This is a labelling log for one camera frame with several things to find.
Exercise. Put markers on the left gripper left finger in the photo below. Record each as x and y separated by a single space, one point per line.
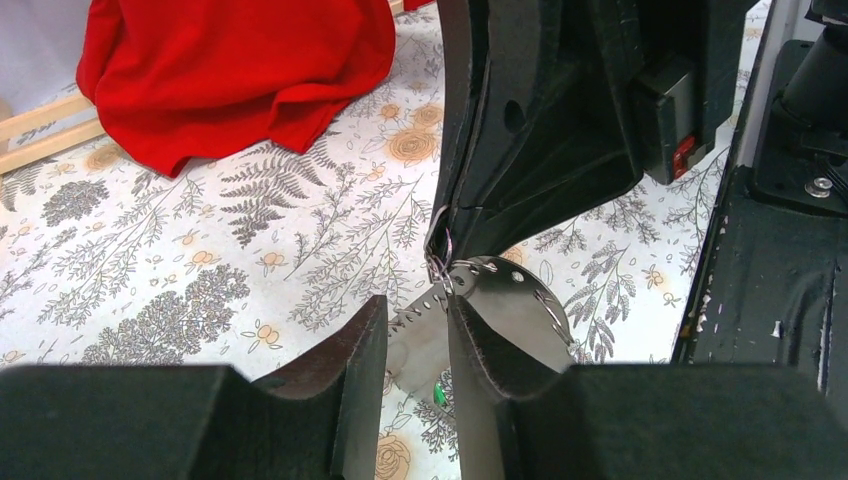
320 412

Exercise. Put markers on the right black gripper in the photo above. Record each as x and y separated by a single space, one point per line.
553 108

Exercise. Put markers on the red long sleeve shirt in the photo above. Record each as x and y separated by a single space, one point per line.
176 80

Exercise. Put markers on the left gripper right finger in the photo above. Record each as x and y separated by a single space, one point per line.
503 399

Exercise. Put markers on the floral patterned table mat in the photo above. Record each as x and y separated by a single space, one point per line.
254 258

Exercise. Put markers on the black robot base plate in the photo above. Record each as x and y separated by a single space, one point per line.
772 283

